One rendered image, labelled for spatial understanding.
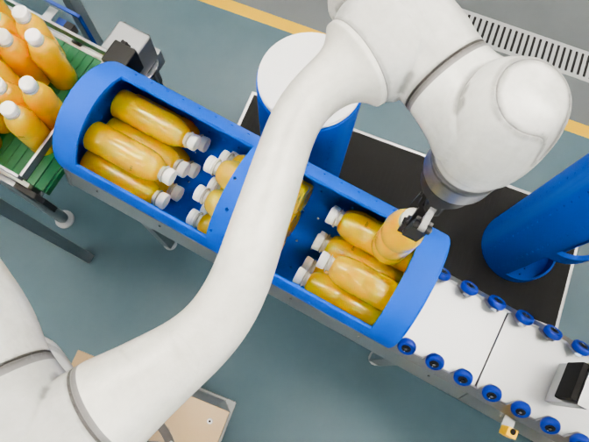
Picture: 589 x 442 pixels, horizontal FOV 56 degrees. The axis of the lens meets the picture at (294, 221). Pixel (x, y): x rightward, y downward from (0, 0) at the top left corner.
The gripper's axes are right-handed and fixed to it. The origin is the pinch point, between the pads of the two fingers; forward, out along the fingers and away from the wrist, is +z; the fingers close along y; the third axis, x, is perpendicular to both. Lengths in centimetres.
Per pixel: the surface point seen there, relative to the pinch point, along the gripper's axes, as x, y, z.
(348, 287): 2.8, -9.4, 33.4
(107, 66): 73, 8, 29
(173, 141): 54, 1, 36
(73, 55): 101, 16, 59
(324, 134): 26, 26, 49
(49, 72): 97, 5, 49
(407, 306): -9.0, -8.4, 26.3
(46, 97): 89, -3, 42
